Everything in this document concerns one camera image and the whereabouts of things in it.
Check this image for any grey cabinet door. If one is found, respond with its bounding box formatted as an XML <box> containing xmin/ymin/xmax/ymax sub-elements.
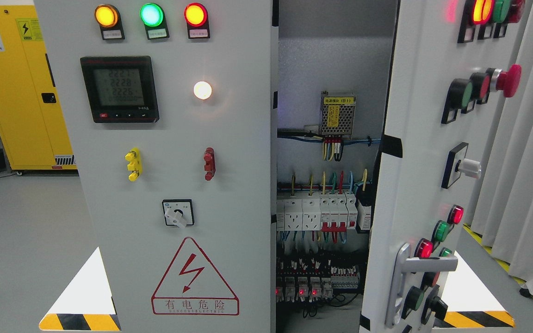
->
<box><xmin>35</xmin><ymin>0</ymin><xmax>277</xmax><ymax>333</ymax></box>
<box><xmin>359</xmin><ymin>0</ymin><xmax>526</xmax><ymax>333</ymax></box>

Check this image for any white DIN breaker row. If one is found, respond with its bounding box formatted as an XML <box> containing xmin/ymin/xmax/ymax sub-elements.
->
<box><xmin>276</xmin><ymin>192</ymin><xmax>358</xmax><ymax>233</ymax></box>

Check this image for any metal mesh power supply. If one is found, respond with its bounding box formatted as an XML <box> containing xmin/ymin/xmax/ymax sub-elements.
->
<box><xmin>319</xmin><ymin>90</ymin><xmax>357</xmax><ymax>140</ymax></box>

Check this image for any white indicator light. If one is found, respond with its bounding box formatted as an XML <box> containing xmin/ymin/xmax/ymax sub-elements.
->
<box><xmin>193</xmin><ymin>81</ymin><xmax>213</xmax><ymax>100</ymax></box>

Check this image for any black surge protector module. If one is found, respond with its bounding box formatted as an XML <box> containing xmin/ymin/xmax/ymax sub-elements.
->
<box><xmin>356</xmin><ymin>190</ymin><xmax>374</xmax><ymax>233</ymax></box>

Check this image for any lower relay and breaker row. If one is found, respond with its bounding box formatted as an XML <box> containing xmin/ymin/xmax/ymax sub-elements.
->
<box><xmin>275</xmin><ymin>250</ymin><xmax>366</xmax><ymax>303</ymax></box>

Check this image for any red electric hazard sticker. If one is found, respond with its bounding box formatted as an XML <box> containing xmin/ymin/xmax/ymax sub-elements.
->
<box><xmin>151</xmin><ymin>237</ymin><xmax>240</xmax><ymax>316</ymax></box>

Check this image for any black digital power meter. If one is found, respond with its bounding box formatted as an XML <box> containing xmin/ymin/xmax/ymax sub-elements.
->
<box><xmin>80</xmin><ymin>55</ymin><xmax>160</xmax><ymax>123</ymax></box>

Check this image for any red indicator light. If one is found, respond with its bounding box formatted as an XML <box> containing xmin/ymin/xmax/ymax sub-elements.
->
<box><xmin>184</xmin><ymin>2</ymin><xmax>210</xmax><ymax>39</ymax></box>

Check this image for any green indicator light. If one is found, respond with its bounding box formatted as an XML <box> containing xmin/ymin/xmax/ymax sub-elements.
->
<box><xmin>139</xmin><ymin>3</ymin><xmax>169</xmax><ymax>40</ymax></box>

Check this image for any orange indicator light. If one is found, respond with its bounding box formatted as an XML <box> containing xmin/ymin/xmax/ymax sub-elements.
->
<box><xmin>94</xmin><ymin>4</ymin><xmax>125</xmax><ymax>41</ymax></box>

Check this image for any grey curtain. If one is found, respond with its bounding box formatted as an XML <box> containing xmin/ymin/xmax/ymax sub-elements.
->
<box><xmin>471</xmin><ymin>2</ymin><xmax>533</xmax><ymax>296</ymax></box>

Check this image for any red emergency stop button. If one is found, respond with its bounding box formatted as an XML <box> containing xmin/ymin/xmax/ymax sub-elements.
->
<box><xmin>486</xmin><ymin>64</ymin><xmax>522</xmax><ymax>98</ymax></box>

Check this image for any yellow safety cabinet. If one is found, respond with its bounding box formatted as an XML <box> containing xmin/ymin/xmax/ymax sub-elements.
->
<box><xmin>0</xmin><ymin>6</ymin><xmax>77</xmax><ymax>171</ymax></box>

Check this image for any red terminal post block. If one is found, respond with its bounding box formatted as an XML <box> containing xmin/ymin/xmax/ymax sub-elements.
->
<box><xmin>203</xmin><ymin>147</ymin><xmax>216</xmax><ymax>181</ymax></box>

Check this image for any black white rotary switch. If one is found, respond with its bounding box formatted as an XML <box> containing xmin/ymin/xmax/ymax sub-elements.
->
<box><xmin>161</xmin><ymin>199</ymin><xmax>195</xmax><ymax>228</ymax></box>

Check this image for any yellow terminal post block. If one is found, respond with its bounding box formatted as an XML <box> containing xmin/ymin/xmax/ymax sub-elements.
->
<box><xmin>125</xmin><ymin>148</ymin><xmax>143</xmax><ymax>182</ymax></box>

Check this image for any silver door handle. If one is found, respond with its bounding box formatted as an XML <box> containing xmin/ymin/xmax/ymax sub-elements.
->
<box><xmin>385</xmin><ymin>242</ymin><xmax>459</xmax><ymax>328</ymax></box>

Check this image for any white selector knob switch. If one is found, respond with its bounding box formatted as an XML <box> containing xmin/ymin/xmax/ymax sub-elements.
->
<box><xmin>441</xmin><ymin>142</ymin><xmax>482</xmax><ymax>188</ymax></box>

